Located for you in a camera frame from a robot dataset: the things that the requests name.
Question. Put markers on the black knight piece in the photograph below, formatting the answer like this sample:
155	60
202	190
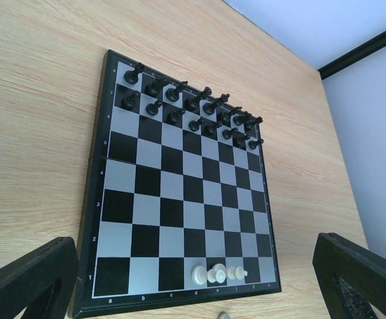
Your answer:
156	86
240	119

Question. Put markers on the white pawn piece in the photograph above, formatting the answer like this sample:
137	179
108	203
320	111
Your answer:
224	315

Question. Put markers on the black bishop piece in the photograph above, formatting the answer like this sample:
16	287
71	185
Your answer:
172	94
225	116

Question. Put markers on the white queen piece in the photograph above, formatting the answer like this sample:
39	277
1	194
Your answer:
199	275

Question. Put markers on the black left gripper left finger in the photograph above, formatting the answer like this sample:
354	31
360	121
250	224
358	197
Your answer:
40	283

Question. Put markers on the black queen piece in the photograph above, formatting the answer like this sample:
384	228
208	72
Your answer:
192	103

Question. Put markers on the black pawn piece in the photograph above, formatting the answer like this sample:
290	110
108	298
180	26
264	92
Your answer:
229	134
152	109
175	116
211	128
195	125
239	140
253	144
129	102

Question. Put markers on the black silver chess board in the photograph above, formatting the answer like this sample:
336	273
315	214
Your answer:
161	199

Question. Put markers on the black king piece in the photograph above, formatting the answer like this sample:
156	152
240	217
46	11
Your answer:
210	107

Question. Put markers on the white bishop piece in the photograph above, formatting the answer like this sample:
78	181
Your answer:
236	272

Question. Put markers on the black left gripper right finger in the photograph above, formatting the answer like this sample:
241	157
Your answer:
352	279

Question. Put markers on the black rook piece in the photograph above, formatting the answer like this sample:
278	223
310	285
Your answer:
131	76
252	123

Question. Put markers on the white king piece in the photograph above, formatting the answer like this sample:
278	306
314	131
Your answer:
217	274

